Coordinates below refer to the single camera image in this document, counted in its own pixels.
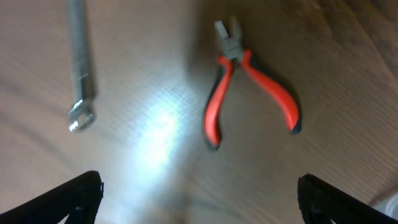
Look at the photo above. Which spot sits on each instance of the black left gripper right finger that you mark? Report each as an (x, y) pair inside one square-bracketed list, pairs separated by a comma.
[(322, 203)]

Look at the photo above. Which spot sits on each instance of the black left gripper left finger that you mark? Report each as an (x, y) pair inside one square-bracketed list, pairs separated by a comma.
[(75, 201)]

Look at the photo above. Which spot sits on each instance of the silver combination wrench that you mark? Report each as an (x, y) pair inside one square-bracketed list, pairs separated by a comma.
[(81, 114)]

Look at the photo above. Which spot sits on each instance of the red black pliers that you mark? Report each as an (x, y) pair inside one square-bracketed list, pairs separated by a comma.
[(233, 54)]

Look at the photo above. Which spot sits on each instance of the clear plastic container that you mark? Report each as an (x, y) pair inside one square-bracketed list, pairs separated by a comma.
[(387, 205)]

